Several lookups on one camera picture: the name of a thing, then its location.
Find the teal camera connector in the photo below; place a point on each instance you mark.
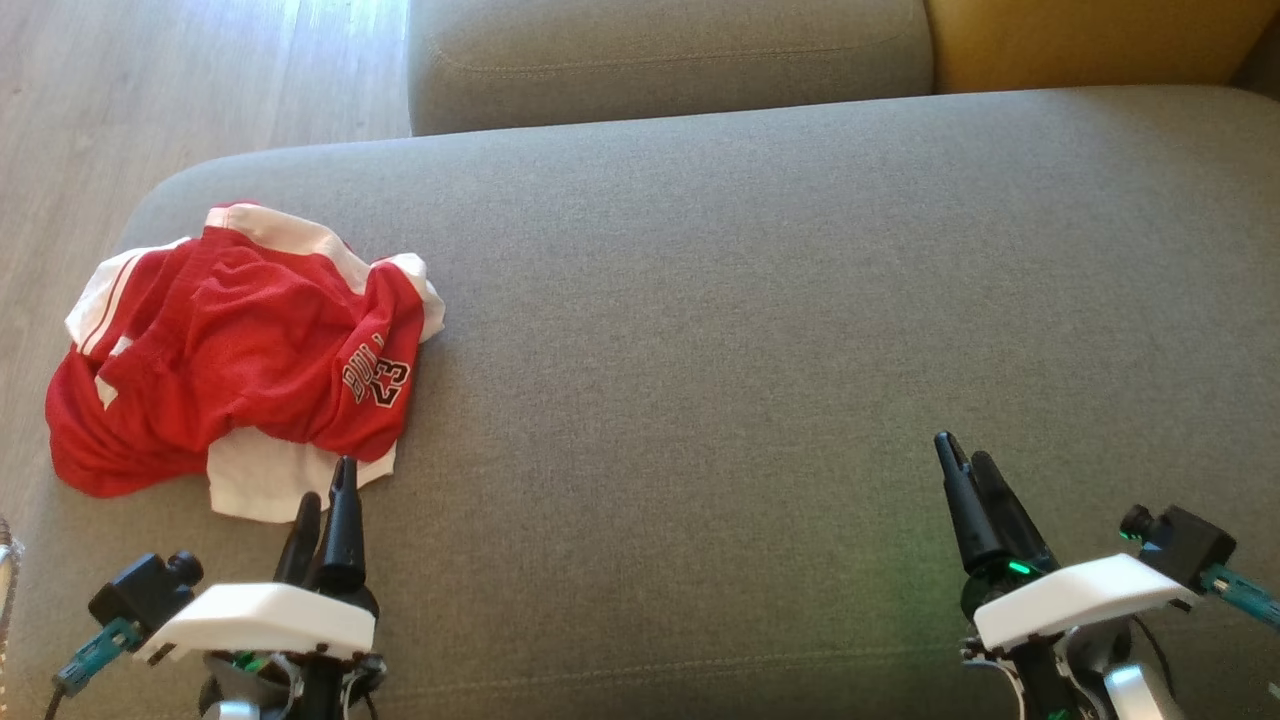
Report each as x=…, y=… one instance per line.
x=1240, y=592
x=95, y=650

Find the grey sofa back cushion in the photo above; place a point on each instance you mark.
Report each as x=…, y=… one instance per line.
x=660, y=60

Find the red white basketball jersey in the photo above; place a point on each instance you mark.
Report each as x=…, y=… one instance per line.
x=270, y=480

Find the yellow sofa cushion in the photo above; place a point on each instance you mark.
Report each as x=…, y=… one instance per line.
x=1080, y=40

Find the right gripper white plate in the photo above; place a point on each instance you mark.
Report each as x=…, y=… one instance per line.
x=1080, y=600

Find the teal left camera connector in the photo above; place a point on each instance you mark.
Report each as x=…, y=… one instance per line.
x=95, y=650

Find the teal right camera connector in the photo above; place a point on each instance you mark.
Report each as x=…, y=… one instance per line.
x=1240, y=592

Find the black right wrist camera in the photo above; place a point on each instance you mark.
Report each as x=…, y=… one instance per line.
x=1185, y=545

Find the grey fabric sofa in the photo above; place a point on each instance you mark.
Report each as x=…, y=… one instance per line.
x=700, y=350

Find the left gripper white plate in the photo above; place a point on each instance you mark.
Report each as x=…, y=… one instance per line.
x=270, y=620

